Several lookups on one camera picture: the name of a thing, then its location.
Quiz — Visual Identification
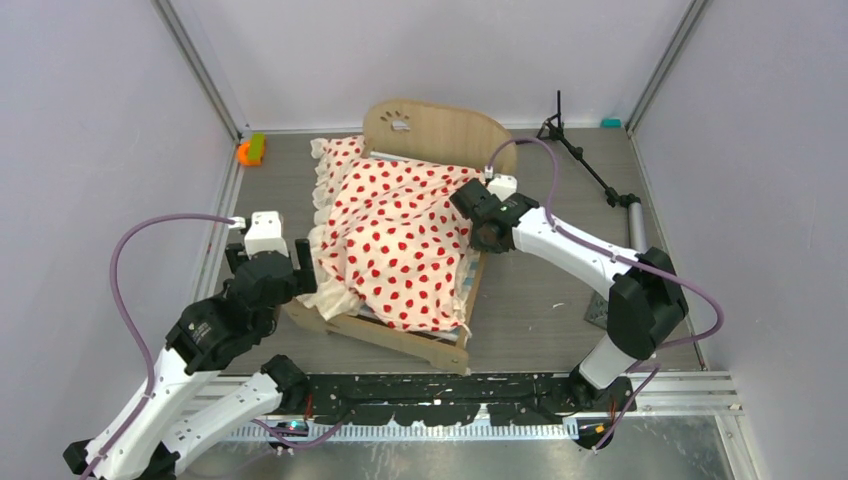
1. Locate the strawberry print ruffled blanket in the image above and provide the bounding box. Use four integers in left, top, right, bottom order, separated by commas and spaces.
299, 157, 481, 332

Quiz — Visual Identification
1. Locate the wooden pet bed frame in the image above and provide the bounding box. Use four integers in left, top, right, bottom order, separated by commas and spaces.
283, 99, 517, 375

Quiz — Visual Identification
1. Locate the strawberry print small pillow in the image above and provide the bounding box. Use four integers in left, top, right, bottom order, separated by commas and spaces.
310, 135, 365, 207

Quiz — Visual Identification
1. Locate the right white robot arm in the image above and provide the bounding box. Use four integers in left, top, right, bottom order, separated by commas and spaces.
450, 179, 689, 411

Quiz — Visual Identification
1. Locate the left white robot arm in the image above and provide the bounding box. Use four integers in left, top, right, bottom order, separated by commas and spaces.
63, 211, 317, 479

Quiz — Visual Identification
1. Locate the black tripod stand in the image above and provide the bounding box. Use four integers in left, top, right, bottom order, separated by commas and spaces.
536, 90, 655, 253

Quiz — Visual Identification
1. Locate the orange green toy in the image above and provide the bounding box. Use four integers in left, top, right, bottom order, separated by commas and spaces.
236, 133, 267, 167

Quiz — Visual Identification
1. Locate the teal small block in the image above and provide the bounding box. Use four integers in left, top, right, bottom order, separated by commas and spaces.
600, 118, 623, 129

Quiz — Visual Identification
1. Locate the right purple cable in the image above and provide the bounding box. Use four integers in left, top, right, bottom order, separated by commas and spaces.
483, 136, 728, 432

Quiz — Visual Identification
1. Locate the purple cable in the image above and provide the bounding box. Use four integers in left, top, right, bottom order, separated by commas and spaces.
483, 136, 728, 432
79, 212, 253, 480

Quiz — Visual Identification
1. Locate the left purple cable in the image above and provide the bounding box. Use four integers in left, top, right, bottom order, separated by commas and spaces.
79, 212, 253, 480

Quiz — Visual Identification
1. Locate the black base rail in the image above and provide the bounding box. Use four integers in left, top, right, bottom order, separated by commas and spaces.
139, 371, 744, 445

